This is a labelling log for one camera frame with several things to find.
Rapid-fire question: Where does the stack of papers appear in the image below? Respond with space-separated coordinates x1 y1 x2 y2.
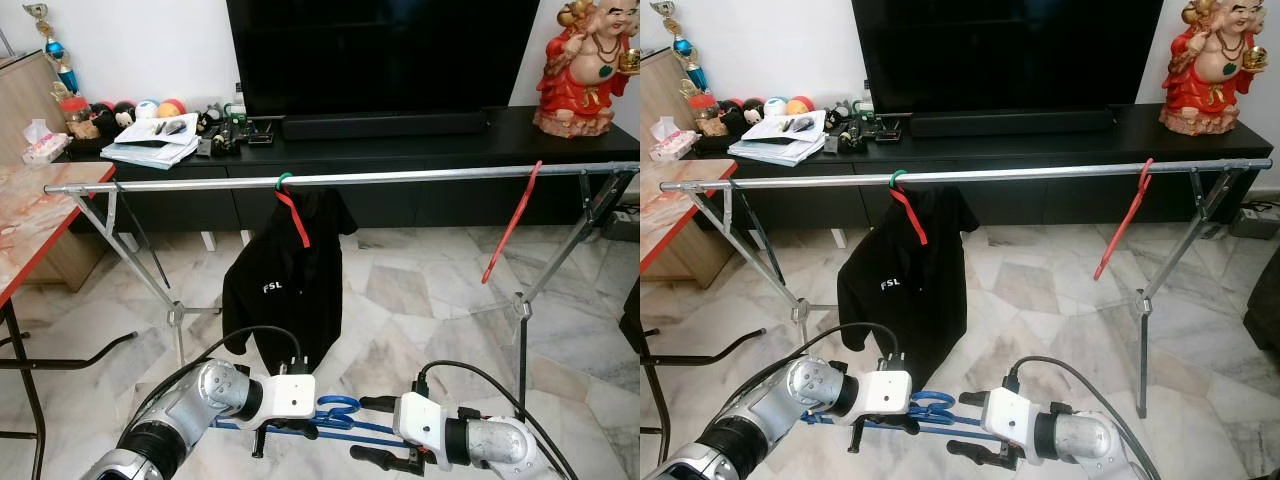
100 112 201 171
727 110 829 168

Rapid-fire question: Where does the gold blue trophy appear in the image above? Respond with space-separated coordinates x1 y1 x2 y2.
22 0 81 96
650 0 713 93

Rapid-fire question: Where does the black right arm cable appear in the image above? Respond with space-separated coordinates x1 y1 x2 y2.
415 360 531 480
1005 355 1136 480

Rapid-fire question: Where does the black flat screen television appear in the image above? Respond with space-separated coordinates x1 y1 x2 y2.
226 0 541 118
852 0 1166 113

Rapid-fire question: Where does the thin black hanger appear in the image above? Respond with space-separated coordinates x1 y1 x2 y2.
105 180 176 301
738 182 793 293

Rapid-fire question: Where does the red laughing buddha statue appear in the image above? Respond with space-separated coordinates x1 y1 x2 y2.
1160 0 1269 136
532 0 641 139

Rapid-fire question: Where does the pink tissue pack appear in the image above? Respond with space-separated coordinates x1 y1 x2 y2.
650 115 701 163
20 118 73 166

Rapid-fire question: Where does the black soundbar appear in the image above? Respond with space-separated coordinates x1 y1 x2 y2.
281 110 488 141
908 107 1114 138

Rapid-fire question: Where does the blue plastic hanger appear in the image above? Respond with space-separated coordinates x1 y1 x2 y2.
810 390 1006 441
213 395 421 449

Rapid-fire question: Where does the black mouse plush toy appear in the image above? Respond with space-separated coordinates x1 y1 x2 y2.
88 100 136 136
722 97 766 131

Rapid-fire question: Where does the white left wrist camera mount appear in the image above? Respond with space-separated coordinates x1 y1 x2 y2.
848 370 913 418
250 372 318 421

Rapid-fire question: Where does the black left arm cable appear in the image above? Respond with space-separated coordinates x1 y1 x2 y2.
135 325 304 431
745 322 906 421

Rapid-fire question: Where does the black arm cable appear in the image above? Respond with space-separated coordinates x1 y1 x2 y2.
135 325 304 431
1005 355 1136 480
415 360 531 480
745 322 906 421

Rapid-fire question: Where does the red plastic hanger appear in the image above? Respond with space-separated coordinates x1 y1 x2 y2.
1093 158 1155 282
481 160 544 286

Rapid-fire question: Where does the marble table with red edge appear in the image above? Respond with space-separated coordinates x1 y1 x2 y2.
640 157 771 471
0 160 136 480

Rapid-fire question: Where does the red hanger with green hook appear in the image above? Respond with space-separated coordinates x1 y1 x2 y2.
888 169 931 246
273 172 313 249

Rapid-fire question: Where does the dark sofa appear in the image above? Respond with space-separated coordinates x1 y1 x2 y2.
1245 270 1280 351
620 280 641 351

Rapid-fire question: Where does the black tv console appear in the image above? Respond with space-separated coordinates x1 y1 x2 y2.
700 103 1274 229
55 105 641 236

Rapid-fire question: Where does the black shirt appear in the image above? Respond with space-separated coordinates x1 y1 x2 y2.
221 187 358 376
837 185 981 391

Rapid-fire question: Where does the steel clothes rack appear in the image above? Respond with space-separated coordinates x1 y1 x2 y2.
43 160 641 421
660 157 1274 419

